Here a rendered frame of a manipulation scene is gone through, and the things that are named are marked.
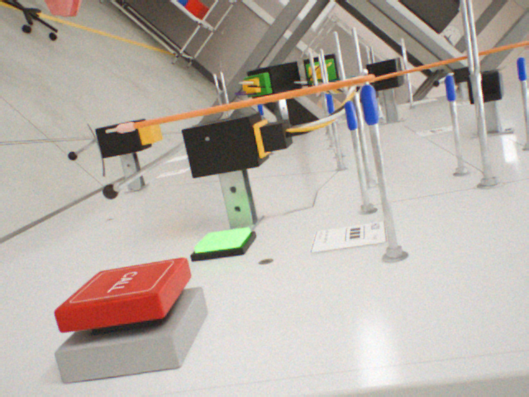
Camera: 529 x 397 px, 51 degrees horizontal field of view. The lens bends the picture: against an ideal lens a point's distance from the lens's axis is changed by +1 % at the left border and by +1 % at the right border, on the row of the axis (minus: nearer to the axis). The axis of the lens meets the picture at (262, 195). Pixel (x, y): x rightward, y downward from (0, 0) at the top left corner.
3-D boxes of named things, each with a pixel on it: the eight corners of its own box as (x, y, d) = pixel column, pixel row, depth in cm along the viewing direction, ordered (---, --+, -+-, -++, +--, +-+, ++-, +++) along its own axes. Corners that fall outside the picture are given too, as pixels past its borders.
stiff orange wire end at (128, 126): (112, 134, 37) (110, 126, 36) (377, 82, 30) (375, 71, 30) (101, 137, 35) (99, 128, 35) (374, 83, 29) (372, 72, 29)
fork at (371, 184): (359, 191, 50) (331, 31, 48) (360, 187, 52) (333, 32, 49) (381, 188, 50) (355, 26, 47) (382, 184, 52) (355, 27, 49)
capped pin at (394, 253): (378, 257, 33) (345, 73, 31) (402, 251, 33) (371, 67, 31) (388, 264, 31) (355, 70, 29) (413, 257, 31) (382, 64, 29)
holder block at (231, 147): (207, 169, 48) (197, 123, 48) (269, 158, 47) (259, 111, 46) (192, 179, 44) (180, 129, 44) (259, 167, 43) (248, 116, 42)
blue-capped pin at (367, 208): (358, 211, 44) (339, 102, 42) (378, 208, 43) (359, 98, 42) (357, 216, 42) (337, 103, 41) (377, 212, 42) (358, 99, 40)
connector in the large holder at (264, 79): (273, 93, 113) (269, 72, 112) (263, 94, 111) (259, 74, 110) (252, 96, 117) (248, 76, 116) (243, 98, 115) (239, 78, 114)
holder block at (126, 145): (87, 196, 87) (69, 133, 85) (161, 182, 85) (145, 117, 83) (73, 203, 82) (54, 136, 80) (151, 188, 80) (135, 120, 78)
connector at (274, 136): (240, 153, 47) (235, 129, 46) (296, 142, 46) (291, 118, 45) (231, 159, 44) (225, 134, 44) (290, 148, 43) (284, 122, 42)
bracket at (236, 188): (238, 220, 49) (226, 165, 48) (264, 217, 48) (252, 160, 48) (223, 236, 45) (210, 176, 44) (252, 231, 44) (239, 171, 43)
